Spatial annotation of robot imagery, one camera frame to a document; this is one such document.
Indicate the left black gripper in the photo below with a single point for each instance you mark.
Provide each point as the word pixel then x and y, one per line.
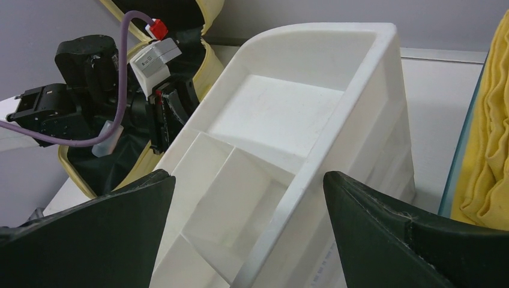
pixel 164 113

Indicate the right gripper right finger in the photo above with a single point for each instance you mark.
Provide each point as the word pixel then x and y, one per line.
pixel 385 242

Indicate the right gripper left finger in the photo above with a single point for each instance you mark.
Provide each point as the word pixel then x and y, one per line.
pixel 109 241

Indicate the teal transparent plastic tray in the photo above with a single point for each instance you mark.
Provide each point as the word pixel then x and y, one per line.
pixel 446 203

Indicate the yellow hard-shell suitcase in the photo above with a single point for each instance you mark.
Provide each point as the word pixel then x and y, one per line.
pixel 185 22

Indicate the yellow garment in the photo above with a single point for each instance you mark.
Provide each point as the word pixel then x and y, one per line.
pixel 481 194

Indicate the white plastic drawer organizer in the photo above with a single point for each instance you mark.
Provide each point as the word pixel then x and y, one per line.
pixel 293 103

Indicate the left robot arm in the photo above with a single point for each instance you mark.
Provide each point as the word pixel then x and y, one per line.
pixel 51 107

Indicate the clear plastic bottle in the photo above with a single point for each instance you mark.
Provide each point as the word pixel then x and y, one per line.
pixel 107 146

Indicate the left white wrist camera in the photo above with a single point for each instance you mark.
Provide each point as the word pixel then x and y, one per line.
pixel 149 65

